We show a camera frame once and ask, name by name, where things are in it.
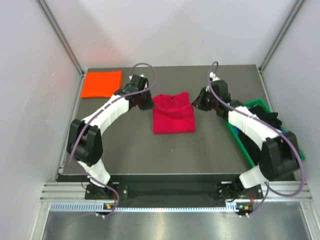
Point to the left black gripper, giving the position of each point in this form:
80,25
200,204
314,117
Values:
149,104

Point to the right aluminium frame post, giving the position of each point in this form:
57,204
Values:
293,13

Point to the blue t shirt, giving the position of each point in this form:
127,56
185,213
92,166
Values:
236,130

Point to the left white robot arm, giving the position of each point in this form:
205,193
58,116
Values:
85,143

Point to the green plastic tray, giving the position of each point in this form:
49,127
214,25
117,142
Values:
249,104

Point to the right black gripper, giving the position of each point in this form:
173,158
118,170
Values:
198,102

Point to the folded orange t shirt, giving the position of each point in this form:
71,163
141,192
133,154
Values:
101,84

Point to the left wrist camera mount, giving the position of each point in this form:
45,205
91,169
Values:
141,75

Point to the black t shirt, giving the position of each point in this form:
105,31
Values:
270,118

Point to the aluminium frame post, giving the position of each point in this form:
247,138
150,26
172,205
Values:
293,13
43,5

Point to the red t shirt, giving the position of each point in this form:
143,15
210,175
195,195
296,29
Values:
173,114

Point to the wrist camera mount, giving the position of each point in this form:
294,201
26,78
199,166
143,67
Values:
141,75
214,76

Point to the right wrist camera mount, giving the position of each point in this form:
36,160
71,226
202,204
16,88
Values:
214,76

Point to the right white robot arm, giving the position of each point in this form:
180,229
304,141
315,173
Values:
279,152

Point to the left aluminium frame post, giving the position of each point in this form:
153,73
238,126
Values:
43,5

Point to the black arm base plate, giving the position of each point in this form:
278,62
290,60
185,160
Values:
171,190

